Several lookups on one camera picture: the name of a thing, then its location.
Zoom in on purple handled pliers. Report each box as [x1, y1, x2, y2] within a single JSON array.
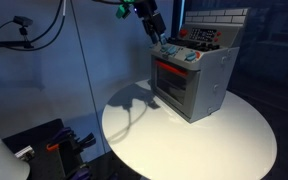
[[50, 127, 76, 145]]

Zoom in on black hanging cable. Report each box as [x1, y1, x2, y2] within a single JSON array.
[[30, 0, 65, 44], [3, 0, 68, 52]]

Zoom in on black handled pliers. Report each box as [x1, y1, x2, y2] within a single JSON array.
[[74, 132, 98, 148]]

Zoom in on orange clip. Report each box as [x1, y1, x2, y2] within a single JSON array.
[[45, 143, 60, 152]]

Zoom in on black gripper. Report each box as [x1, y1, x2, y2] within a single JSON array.
[[134, 0, 167, 45]]

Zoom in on red oven door handle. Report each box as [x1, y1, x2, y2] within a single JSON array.
[[154, 59, 189, 79]]

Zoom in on white rounded device housing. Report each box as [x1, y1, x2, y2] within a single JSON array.
[[0, 116, 31, 180]]

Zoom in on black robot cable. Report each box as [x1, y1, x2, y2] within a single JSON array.
[[92, 0, 123, 5]]

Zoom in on black tool rack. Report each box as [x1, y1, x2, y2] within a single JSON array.
[[2, 118, 100, 180]]

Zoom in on black camera on stand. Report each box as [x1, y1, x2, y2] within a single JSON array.
[[12, 15, 34, 28]]

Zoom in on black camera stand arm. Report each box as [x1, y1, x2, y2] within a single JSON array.
[[0, 26, 35, 51]]

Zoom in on purple handled tool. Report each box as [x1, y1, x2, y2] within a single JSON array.
[[71, 166, 92, 180]]

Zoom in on silver metal block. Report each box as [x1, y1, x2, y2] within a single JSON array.
[[14, 145, 36, 160]]

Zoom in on grey toy stove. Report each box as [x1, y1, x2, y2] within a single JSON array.
[[149, 8, 252, 124]]

